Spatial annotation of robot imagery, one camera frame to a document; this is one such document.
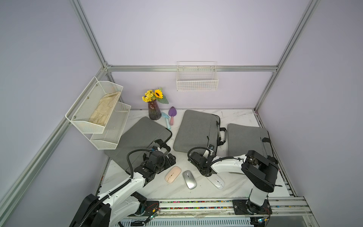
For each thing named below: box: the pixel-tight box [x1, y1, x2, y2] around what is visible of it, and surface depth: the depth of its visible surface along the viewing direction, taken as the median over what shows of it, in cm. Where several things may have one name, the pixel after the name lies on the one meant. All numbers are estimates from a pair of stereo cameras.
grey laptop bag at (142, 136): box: [104, 116, 173, 174], surface depth 103 cm
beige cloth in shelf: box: [88, 91, 121, 127], surface depth 81 cm
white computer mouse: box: [206, 173, 225, 190], surface depth 83 cm
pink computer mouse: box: [164, 165, 182, 184], surface depth 86 cm
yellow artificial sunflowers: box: [141, 87, 170, 105], surface depth 98 cm
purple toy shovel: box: [168, 106, 177, 126], surface depth 121 cm
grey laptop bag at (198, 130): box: [172, 109, 228, 156], surface depth 105 cm
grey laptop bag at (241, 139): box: [227, 123, 276, 158], surface depth 100 cm
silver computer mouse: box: [182, 169, 198, 190], surface depth 84 cm
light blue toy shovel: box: [161, 111, 172, 131], surface depth 113 cm
